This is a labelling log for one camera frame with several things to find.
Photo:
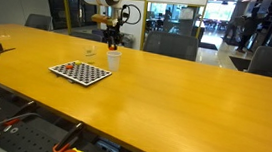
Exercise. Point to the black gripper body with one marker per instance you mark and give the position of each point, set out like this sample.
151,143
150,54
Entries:
113,34

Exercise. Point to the white paper cup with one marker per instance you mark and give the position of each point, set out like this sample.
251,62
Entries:
113,62

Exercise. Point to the clear plastic cup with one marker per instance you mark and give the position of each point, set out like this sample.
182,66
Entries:
90,55

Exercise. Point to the grey waste bin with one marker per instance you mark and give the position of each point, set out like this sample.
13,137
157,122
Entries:
127,41

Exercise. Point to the dark blue waste bin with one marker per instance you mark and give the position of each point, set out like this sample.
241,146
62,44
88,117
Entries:
98,35

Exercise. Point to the black white checkerboard marker board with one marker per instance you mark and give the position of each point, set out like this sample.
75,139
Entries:
85,76

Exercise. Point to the grey support under board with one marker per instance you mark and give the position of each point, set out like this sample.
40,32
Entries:
72,80

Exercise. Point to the yellow framed glass partition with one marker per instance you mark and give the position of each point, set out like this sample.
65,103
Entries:
168,19

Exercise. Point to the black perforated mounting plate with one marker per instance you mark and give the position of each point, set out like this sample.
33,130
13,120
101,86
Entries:
26,140

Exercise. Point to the person in dark jacket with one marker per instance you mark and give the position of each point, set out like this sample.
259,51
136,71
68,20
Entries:
247,29

